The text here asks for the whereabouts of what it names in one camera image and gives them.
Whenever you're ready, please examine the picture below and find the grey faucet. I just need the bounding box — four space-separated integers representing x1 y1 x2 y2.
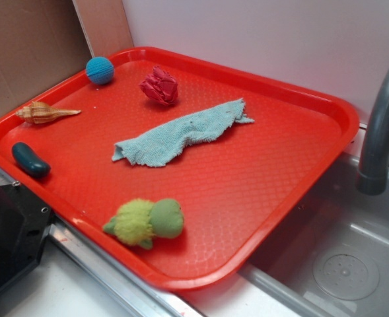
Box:
356 70 389 195

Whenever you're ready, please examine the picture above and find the red plastic tray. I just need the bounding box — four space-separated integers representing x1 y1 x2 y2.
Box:
0 48 359 291

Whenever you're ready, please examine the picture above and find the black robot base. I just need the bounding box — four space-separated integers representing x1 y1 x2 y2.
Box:
0 184 52 294

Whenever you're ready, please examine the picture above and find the blue crocheted ball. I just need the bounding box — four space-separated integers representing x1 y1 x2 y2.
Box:
85 57 115 85

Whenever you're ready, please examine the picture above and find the grey sink basin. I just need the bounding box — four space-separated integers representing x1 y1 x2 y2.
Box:
240 155 389 316

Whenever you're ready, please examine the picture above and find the brown cardboard panel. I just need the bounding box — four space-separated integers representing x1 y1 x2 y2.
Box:
0 1 133 117

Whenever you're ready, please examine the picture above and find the light blue cloth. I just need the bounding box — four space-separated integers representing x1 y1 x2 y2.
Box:
112 98 254 168

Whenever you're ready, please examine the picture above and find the crumpled red fabric piece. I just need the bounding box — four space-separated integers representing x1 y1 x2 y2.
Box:
139 65 178 106

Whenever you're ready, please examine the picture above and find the green plush turtle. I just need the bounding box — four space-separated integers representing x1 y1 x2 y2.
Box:
102 198 185 250

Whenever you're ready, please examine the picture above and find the dark teal bean toy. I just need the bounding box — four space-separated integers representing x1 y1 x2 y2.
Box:
12 142 51 178

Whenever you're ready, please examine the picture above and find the brown striped seashell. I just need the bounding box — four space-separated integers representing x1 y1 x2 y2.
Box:
15 101 81 124

